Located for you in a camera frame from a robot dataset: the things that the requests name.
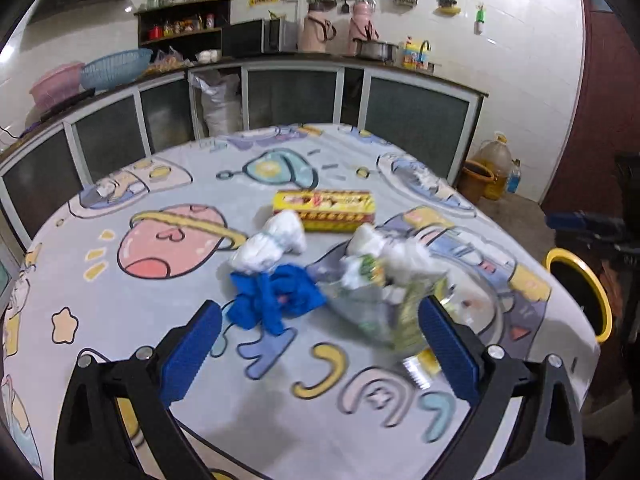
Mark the white woven sack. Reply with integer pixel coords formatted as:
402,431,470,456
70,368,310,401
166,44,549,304
192,72,243,138

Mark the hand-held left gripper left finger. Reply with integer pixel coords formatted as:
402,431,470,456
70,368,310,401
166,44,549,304
54,300,223,480

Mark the white crumpled plastic bag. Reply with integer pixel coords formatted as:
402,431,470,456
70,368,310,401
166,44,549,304
230,209,308,275

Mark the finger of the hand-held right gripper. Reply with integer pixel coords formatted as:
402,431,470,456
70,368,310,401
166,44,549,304
545,210,632,257

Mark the row of spice jars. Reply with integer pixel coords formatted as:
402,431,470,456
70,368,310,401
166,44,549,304
150,14,216,38

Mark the cartoon printed tablecloth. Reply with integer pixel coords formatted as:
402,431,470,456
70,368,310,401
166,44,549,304
0,122,588,480

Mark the dark red door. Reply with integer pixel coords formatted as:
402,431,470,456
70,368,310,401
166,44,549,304
542,0,640,221

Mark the yellow rimmed black bin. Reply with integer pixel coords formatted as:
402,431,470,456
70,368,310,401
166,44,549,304
544,247,613,343

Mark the black microwave oven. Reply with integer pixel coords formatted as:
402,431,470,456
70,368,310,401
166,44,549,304
221,17,287,58

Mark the kitchen counter cabinet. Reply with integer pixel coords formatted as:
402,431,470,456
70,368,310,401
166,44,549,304
0,52,488,256

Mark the pink plastic basin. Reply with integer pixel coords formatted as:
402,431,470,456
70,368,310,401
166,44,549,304
29,61,86,111

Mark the brown plastic bucket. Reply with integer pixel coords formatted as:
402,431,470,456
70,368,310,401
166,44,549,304
457,160,496,204

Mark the clear plastic wrap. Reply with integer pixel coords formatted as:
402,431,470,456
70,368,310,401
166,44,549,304
400,252,503,391

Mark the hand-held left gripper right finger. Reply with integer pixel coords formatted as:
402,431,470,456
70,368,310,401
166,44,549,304
417,296,587,480

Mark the yellow detergent bottle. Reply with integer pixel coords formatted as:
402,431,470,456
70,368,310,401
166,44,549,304
402,37,431,70

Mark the dark wooden spice rack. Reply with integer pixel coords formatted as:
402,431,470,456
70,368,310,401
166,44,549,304
134,0,236,61

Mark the blue rubber glove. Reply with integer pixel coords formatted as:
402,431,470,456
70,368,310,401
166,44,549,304
226,264,328,337

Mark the large cooking oil jug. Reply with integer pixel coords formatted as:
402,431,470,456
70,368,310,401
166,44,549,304
472,131,513,201

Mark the steel cooking pot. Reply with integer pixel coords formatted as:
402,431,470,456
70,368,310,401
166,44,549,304
352,39,399,63

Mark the green silver wrapper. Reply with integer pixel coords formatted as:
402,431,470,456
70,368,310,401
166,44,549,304
320,255,451,353

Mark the yellow red cardboard box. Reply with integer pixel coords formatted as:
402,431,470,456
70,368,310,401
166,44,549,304
272,189,377,233

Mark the pink thermos flask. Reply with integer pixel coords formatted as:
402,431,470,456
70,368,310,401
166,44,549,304
347,1,377,56
298,2,337,53

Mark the blue plastic basket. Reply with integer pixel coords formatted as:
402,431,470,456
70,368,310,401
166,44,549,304
80,49,153,90

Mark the plastic bag of food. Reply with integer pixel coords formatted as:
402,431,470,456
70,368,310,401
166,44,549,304
150,46,193,72

